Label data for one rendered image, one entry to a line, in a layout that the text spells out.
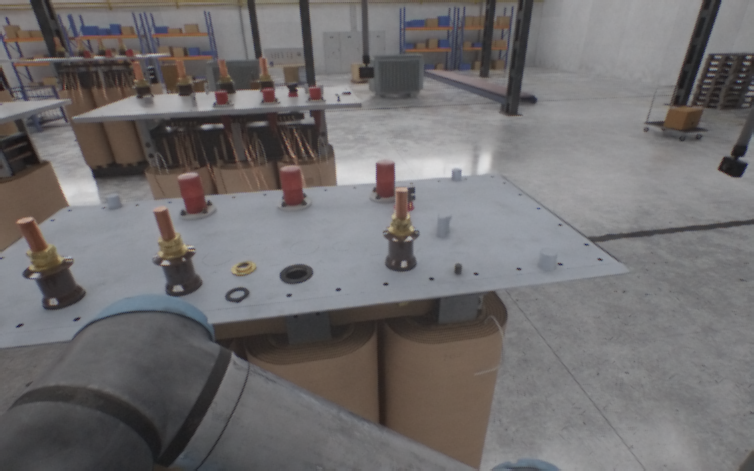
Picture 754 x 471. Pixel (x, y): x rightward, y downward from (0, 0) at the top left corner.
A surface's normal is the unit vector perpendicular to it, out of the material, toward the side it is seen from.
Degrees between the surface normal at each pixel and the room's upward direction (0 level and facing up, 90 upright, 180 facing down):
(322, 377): 90
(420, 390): 90
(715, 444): 0
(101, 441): 51
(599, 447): 0
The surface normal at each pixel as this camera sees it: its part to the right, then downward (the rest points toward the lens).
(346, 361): 0.40, 0.43
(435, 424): 0.16, 0.46
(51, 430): 0.26, -0.70
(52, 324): -0.02, -0.88
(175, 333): 0.69, -0.69
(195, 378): 0.59, -0.53
